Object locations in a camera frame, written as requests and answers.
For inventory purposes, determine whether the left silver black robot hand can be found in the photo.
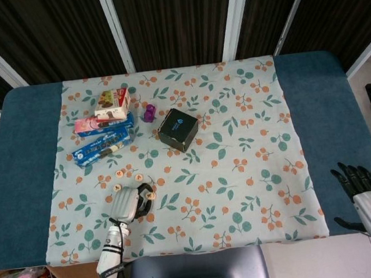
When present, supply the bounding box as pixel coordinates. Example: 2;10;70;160
105;182;158;226

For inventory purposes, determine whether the long blue Oreo box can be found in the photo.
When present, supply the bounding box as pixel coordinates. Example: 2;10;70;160
69;125;135;171

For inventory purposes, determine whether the pink blue Oreo box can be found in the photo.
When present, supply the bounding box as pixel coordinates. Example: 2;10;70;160
73;110;137;139

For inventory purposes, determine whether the floral fruit print tablecloth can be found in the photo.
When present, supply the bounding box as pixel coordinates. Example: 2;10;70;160
25;51;332;271

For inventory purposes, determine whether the grey blue robot torso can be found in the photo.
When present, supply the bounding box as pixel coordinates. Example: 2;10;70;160
123;243;271;278

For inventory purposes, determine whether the black cardboard cube box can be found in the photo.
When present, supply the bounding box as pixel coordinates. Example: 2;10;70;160
154;105;203;156

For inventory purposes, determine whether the small purple plastic toy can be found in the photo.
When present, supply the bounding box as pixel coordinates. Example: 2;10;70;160
141;102;158;123

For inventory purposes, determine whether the white red cookie box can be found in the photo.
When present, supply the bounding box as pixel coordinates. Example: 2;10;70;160
92;86;133;123

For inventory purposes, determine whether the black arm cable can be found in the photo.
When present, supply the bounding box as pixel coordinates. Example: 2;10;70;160
108;213;149;278

